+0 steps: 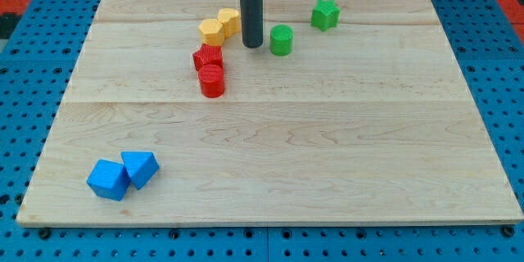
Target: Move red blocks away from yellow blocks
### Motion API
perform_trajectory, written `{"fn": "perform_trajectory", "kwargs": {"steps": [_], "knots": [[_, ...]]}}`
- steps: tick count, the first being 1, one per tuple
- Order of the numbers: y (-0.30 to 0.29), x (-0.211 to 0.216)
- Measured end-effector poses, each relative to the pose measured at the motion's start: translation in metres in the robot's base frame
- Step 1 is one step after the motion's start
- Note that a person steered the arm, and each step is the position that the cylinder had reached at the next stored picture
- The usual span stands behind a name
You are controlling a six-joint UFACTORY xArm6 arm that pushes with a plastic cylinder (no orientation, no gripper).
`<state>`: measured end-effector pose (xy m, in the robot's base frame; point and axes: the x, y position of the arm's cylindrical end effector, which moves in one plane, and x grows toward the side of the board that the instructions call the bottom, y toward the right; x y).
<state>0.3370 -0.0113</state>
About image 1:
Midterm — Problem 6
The red cylinder block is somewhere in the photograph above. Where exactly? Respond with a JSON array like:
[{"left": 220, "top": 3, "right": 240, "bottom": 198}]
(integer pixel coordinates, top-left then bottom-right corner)
[{"left": 197, "top": 64, "right": 225, "bottom": 98}]

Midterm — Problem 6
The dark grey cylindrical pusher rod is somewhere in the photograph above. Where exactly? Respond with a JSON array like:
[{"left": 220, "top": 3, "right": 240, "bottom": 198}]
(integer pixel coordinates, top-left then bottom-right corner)
[{"left": 240, "top": 0, "right": 264, "bottom": 48}]

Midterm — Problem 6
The green star block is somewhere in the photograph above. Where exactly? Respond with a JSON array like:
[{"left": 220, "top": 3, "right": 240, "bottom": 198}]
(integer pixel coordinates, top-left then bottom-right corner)
[{"left": 310, "top": 0, "right": 341, "bottom": 32}]

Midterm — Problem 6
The yellow rounded block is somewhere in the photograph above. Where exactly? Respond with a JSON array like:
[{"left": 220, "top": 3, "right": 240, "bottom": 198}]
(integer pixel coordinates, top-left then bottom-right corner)
[{"left": 217, "top": 7, "right": 241, "bottom": 38}]

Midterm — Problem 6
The green cylinder block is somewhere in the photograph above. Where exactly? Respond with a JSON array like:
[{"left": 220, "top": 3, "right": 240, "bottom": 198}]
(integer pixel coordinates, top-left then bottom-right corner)
[{"left": 270, "top": 25, "right": 294, "bottom": 56}]

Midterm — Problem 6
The yellow hexagon block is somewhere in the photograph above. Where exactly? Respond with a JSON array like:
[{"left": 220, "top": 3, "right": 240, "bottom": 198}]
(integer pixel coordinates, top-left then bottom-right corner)
[{"left": 197, "top": 19, "right": 225, "bottom": 46}]

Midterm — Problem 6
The red star block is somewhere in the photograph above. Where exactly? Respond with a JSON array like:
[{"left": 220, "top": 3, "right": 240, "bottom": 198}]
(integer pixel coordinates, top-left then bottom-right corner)
[{"left": 192, "top": 43, "right": 224, "bottom": 71}]

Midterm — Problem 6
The blue cube block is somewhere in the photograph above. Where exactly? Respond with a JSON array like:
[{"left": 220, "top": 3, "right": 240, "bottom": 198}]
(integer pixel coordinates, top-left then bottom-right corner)
[{"left": 86, "top": 159, "right": 131, "bottom": 201}]

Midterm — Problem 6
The blue triangular prism block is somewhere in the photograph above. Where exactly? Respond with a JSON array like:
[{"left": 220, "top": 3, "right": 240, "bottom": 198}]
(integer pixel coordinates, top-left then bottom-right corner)
[{"left": 120, "top": 151, "right": 160, "bottom": 190}]

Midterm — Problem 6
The light wooden board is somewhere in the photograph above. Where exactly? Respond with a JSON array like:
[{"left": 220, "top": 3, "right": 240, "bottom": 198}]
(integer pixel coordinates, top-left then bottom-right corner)
[{"left": 17, "top": 0, "right": 523, "bottom": 228}]

